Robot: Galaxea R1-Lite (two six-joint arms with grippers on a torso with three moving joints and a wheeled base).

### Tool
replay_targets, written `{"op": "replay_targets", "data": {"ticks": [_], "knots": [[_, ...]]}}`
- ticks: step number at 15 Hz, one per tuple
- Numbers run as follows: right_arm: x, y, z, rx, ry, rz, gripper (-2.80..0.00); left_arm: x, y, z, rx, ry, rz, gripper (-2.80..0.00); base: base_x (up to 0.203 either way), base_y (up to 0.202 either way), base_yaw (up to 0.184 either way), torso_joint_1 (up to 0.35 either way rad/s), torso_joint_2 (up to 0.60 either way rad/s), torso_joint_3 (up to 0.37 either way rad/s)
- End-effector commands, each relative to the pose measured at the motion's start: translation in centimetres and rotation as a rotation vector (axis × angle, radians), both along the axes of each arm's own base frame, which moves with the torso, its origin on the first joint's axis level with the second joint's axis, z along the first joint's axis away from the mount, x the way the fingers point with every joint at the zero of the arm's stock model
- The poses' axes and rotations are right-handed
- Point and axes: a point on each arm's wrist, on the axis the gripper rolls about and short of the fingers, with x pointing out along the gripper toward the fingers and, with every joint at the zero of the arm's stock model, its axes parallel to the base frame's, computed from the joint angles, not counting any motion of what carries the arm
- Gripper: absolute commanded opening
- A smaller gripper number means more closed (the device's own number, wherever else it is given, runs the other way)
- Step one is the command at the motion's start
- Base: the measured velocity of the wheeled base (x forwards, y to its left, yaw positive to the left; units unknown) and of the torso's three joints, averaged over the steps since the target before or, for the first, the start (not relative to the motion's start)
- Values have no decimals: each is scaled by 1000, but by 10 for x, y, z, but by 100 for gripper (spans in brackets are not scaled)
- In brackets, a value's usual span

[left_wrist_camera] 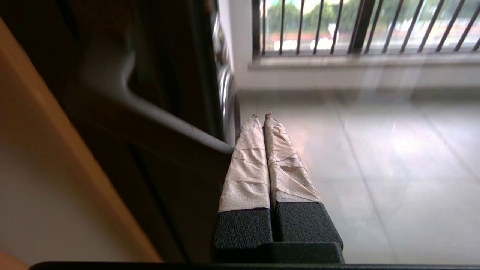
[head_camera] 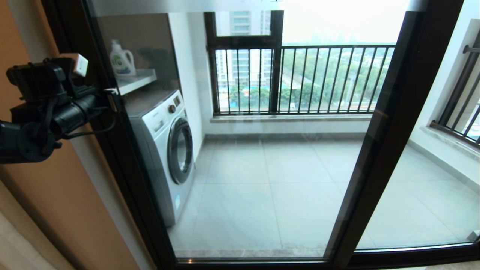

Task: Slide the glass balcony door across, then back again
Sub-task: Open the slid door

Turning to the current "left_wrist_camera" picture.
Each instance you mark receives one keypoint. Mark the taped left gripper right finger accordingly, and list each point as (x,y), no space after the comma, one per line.
(288,176)

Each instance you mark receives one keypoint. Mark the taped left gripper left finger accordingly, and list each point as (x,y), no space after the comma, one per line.
(245,176)

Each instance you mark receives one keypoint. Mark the dark framed sliding glass door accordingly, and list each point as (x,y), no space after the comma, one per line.
(176,210)

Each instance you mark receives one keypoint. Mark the stone window sill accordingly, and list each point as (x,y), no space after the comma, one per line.
(356,60)

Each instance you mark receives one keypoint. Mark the black balcony railing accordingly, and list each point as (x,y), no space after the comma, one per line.
(360,26)

